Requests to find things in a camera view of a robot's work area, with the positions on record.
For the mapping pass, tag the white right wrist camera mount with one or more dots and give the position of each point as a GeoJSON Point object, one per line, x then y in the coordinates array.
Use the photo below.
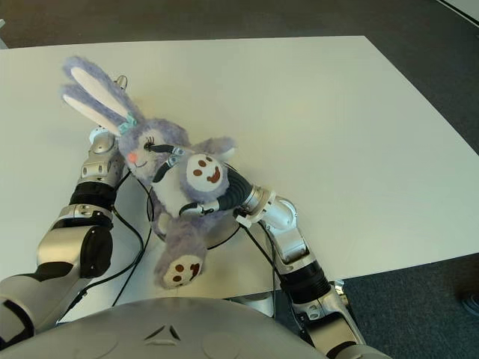
{"type": "Point", "coordinates": [262, 209]}

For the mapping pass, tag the white plate with black rim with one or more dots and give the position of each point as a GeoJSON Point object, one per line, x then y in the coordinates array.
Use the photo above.
{"type": "Point", "coordinates": [222, 230]}

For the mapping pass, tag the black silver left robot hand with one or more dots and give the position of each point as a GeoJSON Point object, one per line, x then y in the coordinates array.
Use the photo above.
{"type": "Point", "coordinates": [122, 81]}

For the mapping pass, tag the grey robot torso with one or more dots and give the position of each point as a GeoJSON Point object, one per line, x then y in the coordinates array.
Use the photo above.
{"type": "Point", "coordinates": [168, 333]}

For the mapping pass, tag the dark round floor object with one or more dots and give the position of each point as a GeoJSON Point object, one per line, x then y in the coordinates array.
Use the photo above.
{"type": "Point", "coordinates": [470, 299]}

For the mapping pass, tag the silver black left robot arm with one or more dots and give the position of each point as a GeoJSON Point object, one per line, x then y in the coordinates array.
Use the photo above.
{"type": "Point", "coordinates": [60, 247]}

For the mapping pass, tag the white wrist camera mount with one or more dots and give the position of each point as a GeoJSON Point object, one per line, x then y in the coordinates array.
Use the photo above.
{"type": "Point", "coordinates": [262, 209]}
{"type": "Point", "coordinates": [98, 131]}

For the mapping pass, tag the purple plush bunny doll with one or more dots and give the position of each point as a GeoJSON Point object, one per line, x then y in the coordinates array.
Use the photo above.
{"type": "Point", "coordinates": [168, 194]}

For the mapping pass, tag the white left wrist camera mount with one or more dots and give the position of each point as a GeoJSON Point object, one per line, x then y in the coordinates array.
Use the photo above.
{"type": "Point", "coordinates": [98, 131]}

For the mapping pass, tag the white furniture edge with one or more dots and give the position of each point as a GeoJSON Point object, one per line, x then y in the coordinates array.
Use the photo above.
{"type": "Point", "coordinates": [464, 9]}

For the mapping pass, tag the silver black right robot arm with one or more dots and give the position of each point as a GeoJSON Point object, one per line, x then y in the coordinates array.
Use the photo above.
{"type": "Point", "coordinates": [292, 243]}

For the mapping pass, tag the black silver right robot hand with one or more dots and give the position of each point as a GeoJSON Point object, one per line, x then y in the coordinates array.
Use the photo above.
{"type": "Point", "coordinates": [235, 194]}

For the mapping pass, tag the silver metal bracket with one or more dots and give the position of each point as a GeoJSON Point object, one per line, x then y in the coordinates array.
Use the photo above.
{"type": "Point", "coordinates": [340, 288]}

